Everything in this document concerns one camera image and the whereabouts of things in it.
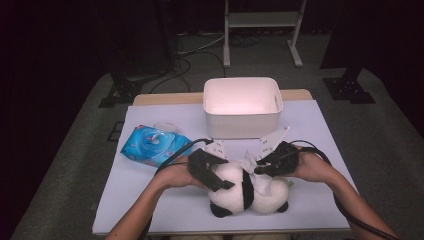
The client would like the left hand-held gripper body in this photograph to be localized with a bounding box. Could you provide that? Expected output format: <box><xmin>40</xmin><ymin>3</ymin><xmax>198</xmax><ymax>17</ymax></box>
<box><xmin>188</xmin><ymin>139</ymin><xmax>227</xmax><ymax>188</ymax></box>

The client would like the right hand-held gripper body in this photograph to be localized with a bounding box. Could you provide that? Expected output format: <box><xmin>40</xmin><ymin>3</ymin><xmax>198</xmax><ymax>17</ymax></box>
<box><xmin>259</xmin><ymin>126</ymin><xmax>300</xmax><ymax>178</ymax></box>

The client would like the white wet wipe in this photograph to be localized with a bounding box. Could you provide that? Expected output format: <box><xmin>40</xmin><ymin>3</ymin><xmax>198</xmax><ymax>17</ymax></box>
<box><xmin>239</xmin><ymin>150</ymin><xmax>276</xmax><ymax>196</ymax></box>
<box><xmin>148</xmin><ymin>131</ymin><xmax>164</xmax><ymax>145</ymax></box>

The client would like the panda plush toy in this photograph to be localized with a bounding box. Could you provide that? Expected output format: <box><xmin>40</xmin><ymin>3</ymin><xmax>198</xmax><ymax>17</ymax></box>
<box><xmin>207</xmin><ymin>159</ymin><xmax>296</xmax><ymax>219</ymax></box>

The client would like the white plastic storage bin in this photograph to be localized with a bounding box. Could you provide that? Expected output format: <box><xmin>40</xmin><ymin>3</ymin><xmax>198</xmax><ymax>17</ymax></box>
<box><xmin>202</xmin><ymin>77</ymin><xmax>284</xmax><ymax>140</ymax></box>

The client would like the blue wet wipes pack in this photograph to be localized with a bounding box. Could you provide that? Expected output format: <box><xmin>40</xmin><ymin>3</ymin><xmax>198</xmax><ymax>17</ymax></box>
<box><xmin>120</xmin><ymin>121</ymin><xmax>194</xmax><ymax>168</ymax></box>

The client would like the person's left hand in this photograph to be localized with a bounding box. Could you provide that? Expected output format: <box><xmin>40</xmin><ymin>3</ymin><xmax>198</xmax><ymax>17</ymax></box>
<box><xmin>154</xmin><ymin>157</ymin><xmax>206</xmax><ymax>189</ymax></box>

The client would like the person's right hand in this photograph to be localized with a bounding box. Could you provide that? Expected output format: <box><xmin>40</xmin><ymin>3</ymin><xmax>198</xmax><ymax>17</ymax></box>
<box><xmin>289</xmin><ymin>146</ymin><xmax>341</xmax><ymax>184</ymax></box>

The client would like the white table mat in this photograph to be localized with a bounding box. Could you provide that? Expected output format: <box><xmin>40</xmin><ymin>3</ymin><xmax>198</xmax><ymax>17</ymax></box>
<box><xmin>92</xmin><ymin>99</ymin><xmax>359</xmax><ymax>236</ymax></box>

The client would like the wooden table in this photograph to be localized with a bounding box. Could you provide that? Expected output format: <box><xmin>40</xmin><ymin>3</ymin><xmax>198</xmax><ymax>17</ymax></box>
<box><xmin>92</xmin><ymin>88</ymin><xmax>359</xmax><ymax>236</ymax></box>

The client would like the black stand base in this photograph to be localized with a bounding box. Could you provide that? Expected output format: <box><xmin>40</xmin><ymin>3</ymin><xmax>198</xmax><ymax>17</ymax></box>
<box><xmin>322</xmin><ymin>66</ymin><xmax>376</xmax><ymax>105</ymax></box>
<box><xmin>98</xmin><ymin>71</ymin><xmax>144</xmax><ymax>108</ymax></box>

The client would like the white metal stand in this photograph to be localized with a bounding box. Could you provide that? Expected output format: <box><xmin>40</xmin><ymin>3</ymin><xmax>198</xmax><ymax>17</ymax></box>
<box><xmin>222</xmin><ymin>0</ymin><xmax>308</xmax><ymax>69</ymax></box>

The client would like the left hand-held gripper cable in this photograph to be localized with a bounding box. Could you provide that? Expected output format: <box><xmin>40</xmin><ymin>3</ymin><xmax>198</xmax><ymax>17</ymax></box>
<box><xmin>138</xmin><ymin>138</ymin><xmax>214</xmax><ymax>240</ymax></box>

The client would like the black floor cable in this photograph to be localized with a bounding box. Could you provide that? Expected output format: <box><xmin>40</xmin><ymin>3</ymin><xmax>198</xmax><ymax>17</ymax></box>
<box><xmin>149</xmin><ymin>57</ymin><xmax>193</xmax><ymax>94</ymax></box>
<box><xmin>179</xmin><ymin>49</ymin><xmax>227</xmax><ymax>78</ymax></box>

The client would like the grey floor cable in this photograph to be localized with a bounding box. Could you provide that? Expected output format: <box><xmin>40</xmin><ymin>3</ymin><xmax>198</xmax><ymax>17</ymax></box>
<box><xmin>176</xmin><ymin>33</ymin><xmax>226</xmax><ymax>56</ymax></box>

